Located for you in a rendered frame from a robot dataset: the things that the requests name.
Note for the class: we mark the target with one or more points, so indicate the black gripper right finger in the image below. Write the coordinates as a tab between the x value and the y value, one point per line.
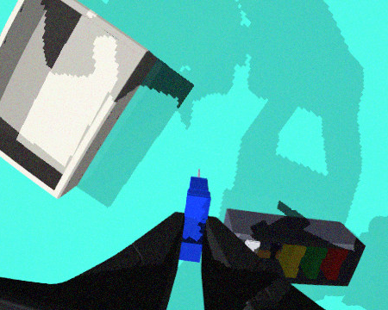
235	278

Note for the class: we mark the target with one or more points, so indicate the yellow fuse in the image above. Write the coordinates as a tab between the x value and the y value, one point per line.
290	257

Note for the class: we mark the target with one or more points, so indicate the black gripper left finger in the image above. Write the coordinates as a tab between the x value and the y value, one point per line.
140	277

